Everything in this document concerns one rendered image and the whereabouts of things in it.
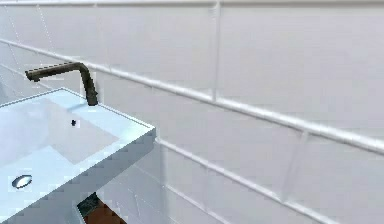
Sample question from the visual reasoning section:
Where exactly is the pale blue bathroom sink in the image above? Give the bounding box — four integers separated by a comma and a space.
0, 87, 157, 224

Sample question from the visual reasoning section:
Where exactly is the dark bronze sink faucet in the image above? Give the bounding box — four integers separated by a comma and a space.
24, 61, 99, 107

